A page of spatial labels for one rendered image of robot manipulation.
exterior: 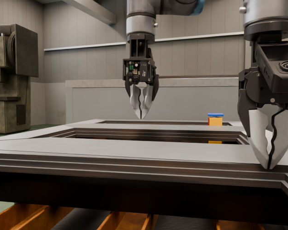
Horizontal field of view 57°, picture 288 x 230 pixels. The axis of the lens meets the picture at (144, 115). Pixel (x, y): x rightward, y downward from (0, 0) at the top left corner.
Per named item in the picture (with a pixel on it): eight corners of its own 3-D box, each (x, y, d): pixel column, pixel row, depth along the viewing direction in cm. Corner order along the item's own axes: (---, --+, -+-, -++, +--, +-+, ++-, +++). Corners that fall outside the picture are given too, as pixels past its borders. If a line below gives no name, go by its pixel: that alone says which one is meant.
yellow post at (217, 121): (208, 164, 109) (209, 117, 108) (208, 161, 114) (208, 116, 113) (221, 164, 108) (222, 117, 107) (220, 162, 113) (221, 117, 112)
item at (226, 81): (65, 87, 143) (65, 80, 143) (103, 91, 202) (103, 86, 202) (336, 85, 118) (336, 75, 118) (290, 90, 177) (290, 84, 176)
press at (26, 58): (11, 128, 876) (8, 30, 858) (46, 130, 824) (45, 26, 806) (-38, 134, 725) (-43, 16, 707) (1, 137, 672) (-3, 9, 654)
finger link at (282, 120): (280, 162, 44) (282, 107, 44) (293, 171, 38) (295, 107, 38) (260, 161, 45) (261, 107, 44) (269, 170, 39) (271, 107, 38)
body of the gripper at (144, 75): (121, 82, 65) (121, 33, 64) (129, 85, 74) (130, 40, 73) (152, 82, 64) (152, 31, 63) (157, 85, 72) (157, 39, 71)
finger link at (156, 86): (140, 101, 70) (140, 67, 70) (141, 101, 72) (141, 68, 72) (157, 101, 70) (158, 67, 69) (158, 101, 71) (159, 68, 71)
